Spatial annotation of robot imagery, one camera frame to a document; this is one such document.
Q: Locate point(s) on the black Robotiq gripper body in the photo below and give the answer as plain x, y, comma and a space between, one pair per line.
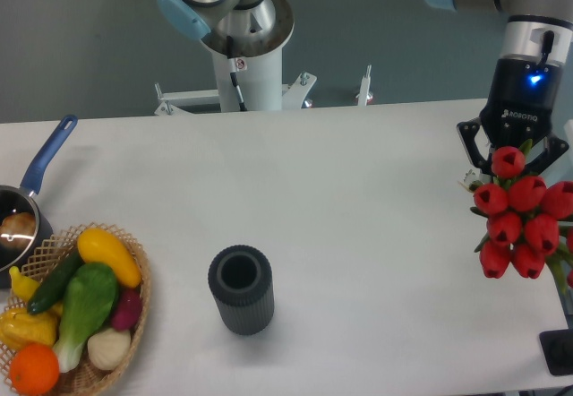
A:
520, 102

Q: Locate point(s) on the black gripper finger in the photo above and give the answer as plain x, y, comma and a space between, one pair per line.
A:
553, 148
467, 131

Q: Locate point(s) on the red tulip bouquet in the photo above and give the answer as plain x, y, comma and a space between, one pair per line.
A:
528, 224

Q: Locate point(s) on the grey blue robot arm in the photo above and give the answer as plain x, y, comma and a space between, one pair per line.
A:
538, 31

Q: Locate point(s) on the dark grey ribbed vase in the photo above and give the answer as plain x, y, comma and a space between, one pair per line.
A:
241, 281

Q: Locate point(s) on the black device at table edge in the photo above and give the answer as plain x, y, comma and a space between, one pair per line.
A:
557, 351

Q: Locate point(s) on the purple red radish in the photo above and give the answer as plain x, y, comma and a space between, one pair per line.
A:
127, 310

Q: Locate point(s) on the yellow squash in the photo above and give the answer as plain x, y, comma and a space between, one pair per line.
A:
95, 245

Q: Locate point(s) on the green bok choy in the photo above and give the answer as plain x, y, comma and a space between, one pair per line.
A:
88, 301

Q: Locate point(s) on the white garlic bulb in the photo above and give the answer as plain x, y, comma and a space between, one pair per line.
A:
108, 348

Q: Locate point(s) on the dark green cucumber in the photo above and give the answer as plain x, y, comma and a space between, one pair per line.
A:
51, 290

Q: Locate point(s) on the brown bread roll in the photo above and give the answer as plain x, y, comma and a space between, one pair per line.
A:
17, 231

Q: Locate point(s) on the yellow bell pepper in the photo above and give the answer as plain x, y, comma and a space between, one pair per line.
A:
19, 329

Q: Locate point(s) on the orange fruit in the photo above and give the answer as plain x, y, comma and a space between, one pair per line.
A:
34, 370

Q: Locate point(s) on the white metal base frame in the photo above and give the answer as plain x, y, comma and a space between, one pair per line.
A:
294, 96

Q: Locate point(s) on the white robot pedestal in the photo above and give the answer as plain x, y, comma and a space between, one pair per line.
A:
246, 49

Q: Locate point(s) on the blue handled saucepan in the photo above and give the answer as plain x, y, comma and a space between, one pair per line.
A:
23, 197

